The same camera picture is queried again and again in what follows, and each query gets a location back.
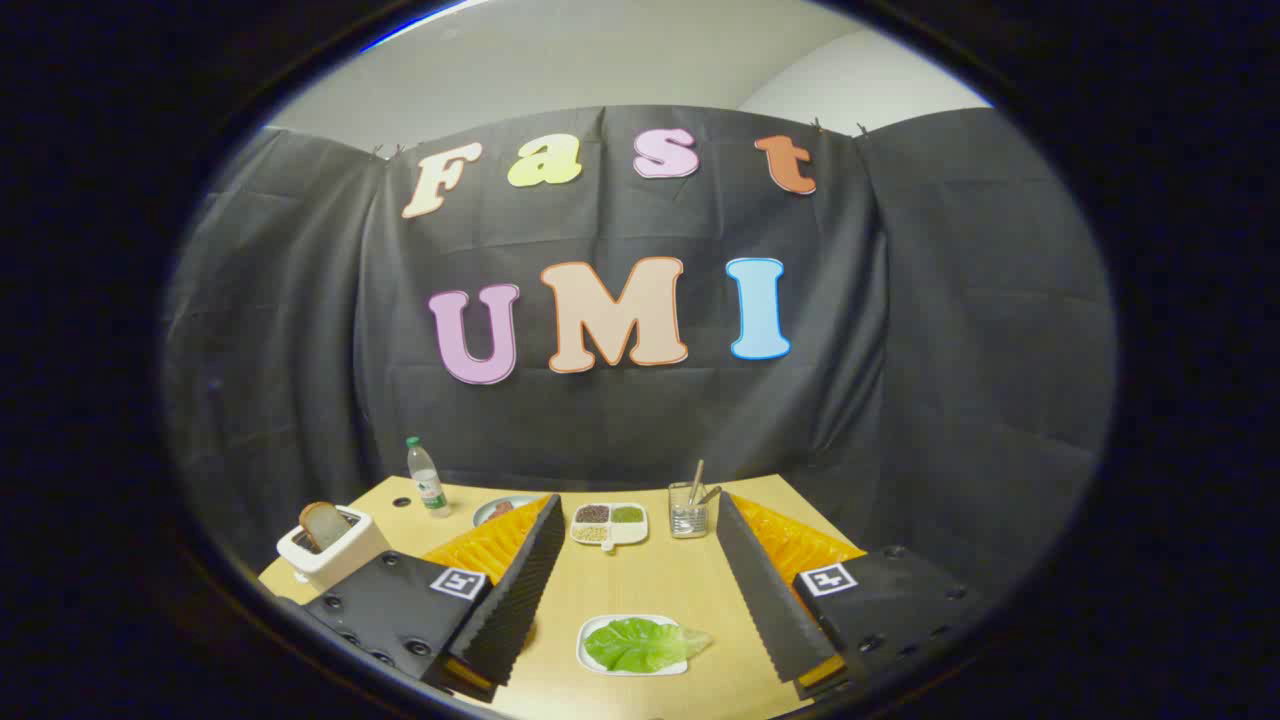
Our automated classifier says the black backdrop cloth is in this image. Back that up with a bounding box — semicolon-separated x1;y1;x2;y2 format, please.
165;105;1116;591

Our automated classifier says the green lettuce leaf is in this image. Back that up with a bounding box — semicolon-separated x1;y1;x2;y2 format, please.
584;617;713;673

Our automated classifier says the clear plastic water bottle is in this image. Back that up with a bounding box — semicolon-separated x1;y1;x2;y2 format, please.
406;436;452;518

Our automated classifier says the brown crust bread slice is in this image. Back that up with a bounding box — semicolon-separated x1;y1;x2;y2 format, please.
299;502;353;553

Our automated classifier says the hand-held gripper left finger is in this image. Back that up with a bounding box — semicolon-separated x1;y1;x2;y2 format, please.
300;493;567;704

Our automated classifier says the white divided dish with beans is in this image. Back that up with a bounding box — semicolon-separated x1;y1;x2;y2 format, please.
570;502;650;554

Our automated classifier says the light blue round plate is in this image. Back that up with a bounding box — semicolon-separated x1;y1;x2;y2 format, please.
473;495;546;528

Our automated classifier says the white square plate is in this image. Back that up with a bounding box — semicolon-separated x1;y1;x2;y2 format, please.
577;614;691;677

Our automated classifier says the clear glass utensil holder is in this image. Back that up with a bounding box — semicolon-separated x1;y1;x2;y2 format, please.
668;482;710;540

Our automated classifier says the white toaster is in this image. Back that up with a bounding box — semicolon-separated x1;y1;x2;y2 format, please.
277;505;393;593

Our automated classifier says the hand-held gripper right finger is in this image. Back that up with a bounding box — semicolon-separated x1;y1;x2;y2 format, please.
716;490;976;701

